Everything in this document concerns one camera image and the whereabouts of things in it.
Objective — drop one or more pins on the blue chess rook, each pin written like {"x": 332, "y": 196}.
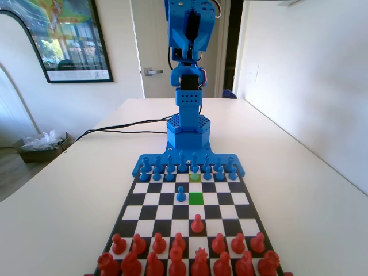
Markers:
{"x": 229, "y": 164}
{"x": 146, "y": 165}

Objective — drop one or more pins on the red chess rook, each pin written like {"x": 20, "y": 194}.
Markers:
{"x": 268, "y": 263}
{"x": 107, "y": 264}

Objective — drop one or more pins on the blue chess pawn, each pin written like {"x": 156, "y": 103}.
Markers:
{"x": 195, "y": 175}
{"x": 180, "y": 195}
{"x": 156, "y": 176}
{"x": 143, "y": 176}
{"x": 220, "y": 175}
{"x": 169, "y": 176}
{"x": 207, "y": 175}
{"x": 233, "y": 174}

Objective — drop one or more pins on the clear plastic wrap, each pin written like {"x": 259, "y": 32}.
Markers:
{"x": 43, "y": 141}

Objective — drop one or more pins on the small dark blue object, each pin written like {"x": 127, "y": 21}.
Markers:
{"x": 228, "y": 93}

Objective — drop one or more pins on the blue chess bishop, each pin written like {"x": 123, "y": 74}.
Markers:
{"x": 206, "y": 162}
{"x": 170, "y": 162}

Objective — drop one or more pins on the red board corner clip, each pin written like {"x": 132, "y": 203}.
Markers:
{"x": 288, "y": 273}

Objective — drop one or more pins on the black framed poster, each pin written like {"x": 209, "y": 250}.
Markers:
{"x": 74, "y": 37}

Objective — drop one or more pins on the white door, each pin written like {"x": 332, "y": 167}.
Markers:
{"x": 152, "y": 34}

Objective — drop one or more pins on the blue chess knight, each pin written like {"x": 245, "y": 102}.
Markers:
{"x": 158, "y": 162}
{"x": 218, "y": 162}

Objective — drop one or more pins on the chessboard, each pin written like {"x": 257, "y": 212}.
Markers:
{"x": 218, "y": 207}

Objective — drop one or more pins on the red chess bishop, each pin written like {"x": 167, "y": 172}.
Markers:
{"x": 155, "y": 266}
{"x": 222, "y": 266}

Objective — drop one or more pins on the brown cardboard box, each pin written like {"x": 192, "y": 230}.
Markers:
{"x": 37, "y": 156}

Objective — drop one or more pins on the red chess pawn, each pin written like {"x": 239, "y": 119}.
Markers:
{"x": 197, "y": 225}
{"x": 138, "y": 245}
{"x": 238, "y": 245}
{"x": 219, "y": 245}
{"x": 258, "y": 244}
{"x": 179, "y": 241}
{"x": 118, "y": 245}
{"x": 159, "y": 245}

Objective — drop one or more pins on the red chess queen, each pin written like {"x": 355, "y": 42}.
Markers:
{"x": 200, "y": 264}

